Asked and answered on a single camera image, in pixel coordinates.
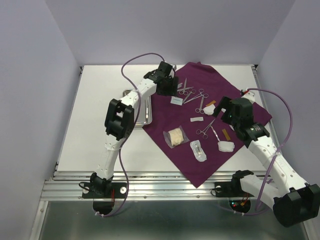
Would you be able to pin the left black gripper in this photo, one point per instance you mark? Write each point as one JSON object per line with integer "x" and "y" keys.
{"x": 172, "y": 90}

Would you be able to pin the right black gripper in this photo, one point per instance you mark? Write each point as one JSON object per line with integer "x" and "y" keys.
{"x": 224, "y": 103}

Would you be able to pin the white blue label packet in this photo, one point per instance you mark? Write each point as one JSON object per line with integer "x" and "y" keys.
{"x": 176, "y": 100}

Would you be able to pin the thin steel tweezers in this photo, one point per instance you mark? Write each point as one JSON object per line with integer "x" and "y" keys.
{"x": 148, "y": 110}

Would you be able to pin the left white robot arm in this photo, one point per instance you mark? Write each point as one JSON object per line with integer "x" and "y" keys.
{"x": 120, "y": 121}

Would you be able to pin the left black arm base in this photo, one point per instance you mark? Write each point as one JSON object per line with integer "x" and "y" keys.
{"x": 102, "y": 188}

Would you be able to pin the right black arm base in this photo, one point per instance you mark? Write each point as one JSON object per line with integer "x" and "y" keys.
{"x": 232, "y": 188}

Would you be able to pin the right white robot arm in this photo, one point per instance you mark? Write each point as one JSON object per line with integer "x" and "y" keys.
{"x": 292, "y": 199}

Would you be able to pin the purple surgical drape cloth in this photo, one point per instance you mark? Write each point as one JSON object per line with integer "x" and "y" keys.
{"x": 154, "y": 155}

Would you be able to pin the upper orange adhesive strip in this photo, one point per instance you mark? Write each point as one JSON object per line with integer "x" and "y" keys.
{"x": 211, "y": 103}

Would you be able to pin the orange adhesive strip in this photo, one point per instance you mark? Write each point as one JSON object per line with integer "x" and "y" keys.
{"x": 225, "y": 133}
{"x": 211, "y": 103}

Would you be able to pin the white gauze pad centre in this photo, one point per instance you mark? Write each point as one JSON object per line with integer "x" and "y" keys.
{"x": 209, "y": 110}

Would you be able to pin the white gauze pad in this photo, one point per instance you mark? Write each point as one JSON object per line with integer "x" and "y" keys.
{"x": 209, "y": 110}
{"x": 226, "y": 146}

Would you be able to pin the straight steel scissors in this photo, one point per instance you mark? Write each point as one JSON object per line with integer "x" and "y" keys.
{"x": 185, "y": 85}

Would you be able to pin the small steel scissors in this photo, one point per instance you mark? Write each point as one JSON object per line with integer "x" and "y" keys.
{"x": 191, "y": 91}

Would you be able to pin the long steel forceps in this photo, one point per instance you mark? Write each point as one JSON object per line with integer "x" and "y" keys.
{"x": 201, "y": 93}

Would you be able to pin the steel bandage scissors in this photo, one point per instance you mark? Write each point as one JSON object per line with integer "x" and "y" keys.
{"x": 200, "y": 108}

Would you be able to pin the lower orange adhesive strip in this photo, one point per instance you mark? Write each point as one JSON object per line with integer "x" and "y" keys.
{"x": 225, "y": 133}

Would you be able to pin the small white gauze roll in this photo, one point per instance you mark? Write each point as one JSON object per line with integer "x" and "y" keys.
{"x": 197, "y": 119}

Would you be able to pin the stainless steel instrument tray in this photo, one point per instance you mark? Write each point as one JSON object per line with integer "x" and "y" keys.
{"x": 130, "y": 97}

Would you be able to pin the steel hemostat clamp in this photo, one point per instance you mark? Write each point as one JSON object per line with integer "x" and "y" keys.
{"x": 204, "y": 131}

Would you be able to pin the white gauze pad lower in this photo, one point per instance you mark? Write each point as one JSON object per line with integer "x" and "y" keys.
{"x": 226, "y": 146}

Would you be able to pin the bagged beige gloves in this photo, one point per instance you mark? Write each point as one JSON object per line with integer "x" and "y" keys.
{"x": 175, "y": 137}

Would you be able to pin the clear suture packet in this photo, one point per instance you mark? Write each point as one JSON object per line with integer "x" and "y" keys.
{"x": 198, "y": 151}

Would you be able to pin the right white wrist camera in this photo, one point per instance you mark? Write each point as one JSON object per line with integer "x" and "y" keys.
{"x": 249, "y": 95}

